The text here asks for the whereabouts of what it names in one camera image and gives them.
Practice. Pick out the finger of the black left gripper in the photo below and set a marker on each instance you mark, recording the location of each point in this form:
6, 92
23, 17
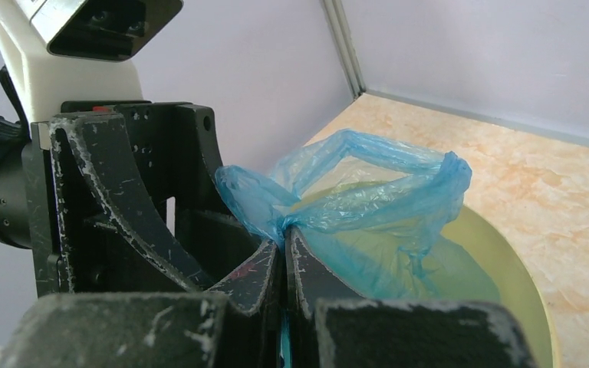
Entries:
205, 227
97, 145

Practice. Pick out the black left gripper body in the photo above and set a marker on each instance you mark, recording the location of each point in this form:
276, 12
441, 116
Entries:
104, 263

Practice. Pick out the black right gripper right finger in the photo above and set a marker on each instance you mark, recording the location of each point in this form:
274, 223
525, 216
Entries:
331, 325

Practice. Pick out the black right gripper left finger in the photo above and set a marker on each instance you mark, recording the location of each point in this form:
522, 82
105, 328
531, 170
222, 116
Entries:
233, 324

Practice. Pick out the blue plastic trash bag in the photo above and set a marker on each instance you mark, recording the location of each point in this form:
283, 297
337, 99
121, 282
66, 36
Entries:
371, 209

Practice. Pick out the yellow plastic trash bin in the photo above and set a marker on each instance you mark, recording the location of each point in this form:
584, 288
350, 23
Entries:
495, 273

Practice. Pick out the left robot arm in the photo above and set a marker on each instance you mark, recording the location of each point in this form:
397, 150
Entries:
119, 196

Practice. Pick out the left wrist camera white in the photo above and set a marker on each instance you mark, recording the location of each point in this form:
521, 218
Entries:
74, 50

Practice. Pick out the left metal frame post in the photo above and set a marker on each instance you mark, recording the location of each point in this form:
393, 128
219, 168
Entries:
340, 31

